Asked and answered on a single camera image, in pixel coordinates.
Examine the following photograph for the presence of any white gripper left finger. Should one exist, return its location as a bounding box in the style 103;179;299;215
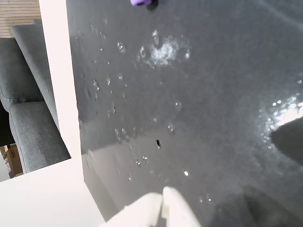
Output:
98;192;164;227

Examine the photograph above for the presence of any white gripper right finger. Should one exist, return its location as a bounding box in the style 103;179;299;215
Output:
161;186;202;227

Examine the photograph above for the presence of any black table mat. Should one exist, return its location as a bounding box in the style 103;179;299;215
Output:
65;0;303;227

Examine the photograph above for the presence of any grey upholstered chair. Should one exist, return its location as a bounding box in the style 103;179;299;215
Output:
0;37;72;175
11;19;60;130

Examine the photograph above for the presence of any brown cardboard box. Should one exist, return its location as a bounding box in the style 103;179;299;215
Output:
0;144;24;179

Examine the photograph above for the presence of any purple pen grip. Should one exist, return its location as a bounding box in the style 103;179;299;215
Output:
130;0;152;7

